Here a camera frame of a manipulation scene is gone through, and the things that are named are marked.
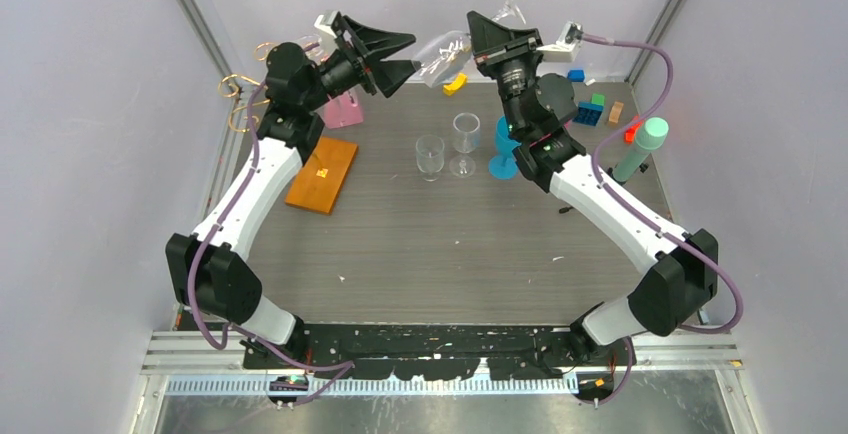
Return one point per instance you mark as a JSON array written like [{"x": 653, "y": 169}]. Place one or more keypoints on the blue toy block far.
[{"x": 576, "y": 75}]

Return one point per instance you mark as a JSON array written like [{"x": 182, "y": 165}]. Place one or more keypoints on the clear wine glass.
[
  {"x": 313, "y": 48},
  {"x": 429, "y": 150},
  {"x": 466, "y": 139},
  {"x": 445, "y": 56}
]

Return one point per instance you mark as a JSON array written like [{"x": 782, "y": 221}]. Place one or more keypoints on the red toy piece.
[{"x": 632, "y": 130}]

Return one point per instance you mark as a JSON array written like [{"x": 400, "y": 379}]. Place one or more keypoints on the orange wooden rack base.
[{"x": 316, "y": 188}]

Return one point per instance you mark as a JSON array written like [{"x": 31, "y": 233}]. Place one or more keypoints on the blue wine glass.
[{"x": 503, "y": 165}]

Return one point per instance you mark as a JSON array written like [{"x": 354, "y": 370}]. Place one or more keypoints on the yellow toy piece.
[{"x": 454, "y": 86}]

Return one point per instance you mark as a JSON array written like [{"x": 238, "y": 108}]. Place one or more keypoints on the tan wooden block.
[{"x": 615, "y": 113}]

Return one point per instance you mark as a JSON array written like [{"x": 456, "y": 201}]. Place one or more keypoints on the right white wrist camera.
[{"x": 567, "y": 46}]

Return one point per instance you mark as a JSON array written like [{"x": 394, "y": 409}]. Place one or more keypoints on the gold wire glass rack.
[{"x": 238, "y": 96}]

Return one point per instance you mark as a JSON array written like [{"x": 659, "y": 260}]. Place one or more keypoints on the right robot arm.
[{"x": 678, "y": 268}]

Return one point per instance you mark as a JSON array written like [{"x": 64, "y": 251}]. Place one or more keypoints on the clear wine glass top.
[{"x": 313, "y": 48}]

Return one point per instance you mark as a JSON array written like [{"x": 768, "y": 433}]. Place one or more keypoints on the mint green cylinder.
[{"x": 648, "y": 137}]

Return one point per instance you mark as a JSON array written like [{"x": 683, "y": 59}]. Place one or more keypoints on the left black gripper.
[{"x": 368, "y": 45}]

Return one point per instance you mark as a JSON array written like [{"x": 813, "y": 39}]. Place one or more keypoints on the blue studded toy block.
[{"x": 588, "y": 113}]

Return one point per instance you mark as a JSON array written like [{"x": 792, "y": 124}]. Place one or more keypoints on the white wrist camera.
[
  {"x": 567, "y": 46},
  {"x": 326, "y": 30}
]

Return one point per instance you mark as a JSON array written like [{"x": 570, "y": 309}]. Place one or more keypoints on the pink wine glass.
[{"x": 626, "y": 136}]

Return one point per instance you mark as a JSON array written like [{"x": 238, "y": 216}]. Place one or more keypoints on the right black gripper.
[{"x": 495, "y": 46}]

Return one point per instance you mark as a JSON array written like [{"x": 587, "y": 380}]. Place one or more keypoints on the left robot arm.
[{"x": 208, "y": 267}]

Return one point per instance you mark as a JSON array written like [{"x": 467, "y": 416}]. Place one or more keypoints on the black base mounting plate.
[{"x": 436, "y": 352}]

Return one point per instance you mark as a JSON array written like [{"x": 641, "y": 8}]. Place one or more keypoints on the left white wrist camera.
[{"x": 326, "y": 30}]

